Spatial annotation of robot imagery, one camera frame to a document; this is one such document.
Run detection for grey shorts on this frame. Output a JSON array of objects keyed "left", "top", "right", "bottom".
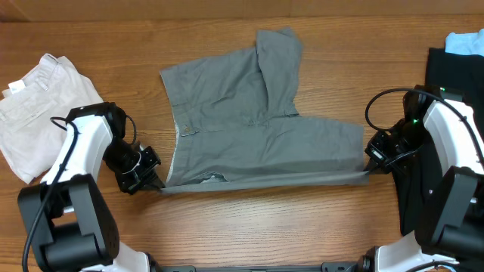
[{"left": 160, "top": 28, "right": 369, "bottom": 193}]

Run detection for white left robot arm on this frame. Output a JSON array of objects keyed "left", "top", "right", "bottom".
[{"left": 17, "top": 102, "right": 165, "bottom": 272}]

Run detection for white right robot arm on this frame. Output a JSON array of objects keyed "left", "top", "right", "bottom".
[{"left": 349, "top": 85, "right": 483, "bottom": 271}]

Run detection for black garment with logo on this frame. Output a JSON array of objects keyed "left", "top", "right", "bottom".
[{"left": 392, "top": 48, "right": 483, "bottom": 236}]

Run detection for folded beige shorts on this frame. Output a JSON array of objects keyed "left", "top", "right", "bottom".
[{"left": 1, "top": 54, "right": 103, "bottom": 184}]

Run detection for light blue garment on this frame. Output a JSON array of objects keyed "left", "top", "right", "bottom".
[{"left": 445, "top": 29, "right": 484, "bottom": 56}]

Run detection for brown cardboard backdrop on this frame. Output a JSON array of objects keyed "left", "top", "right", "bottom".
[{"left": 1, "top": 0, "right": 483, "bottom": 22}]

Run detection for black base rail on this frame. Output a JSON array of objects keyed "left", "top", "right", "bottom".
[{"left": 149, "top": 261, "right": 373, "bottom": 272}]

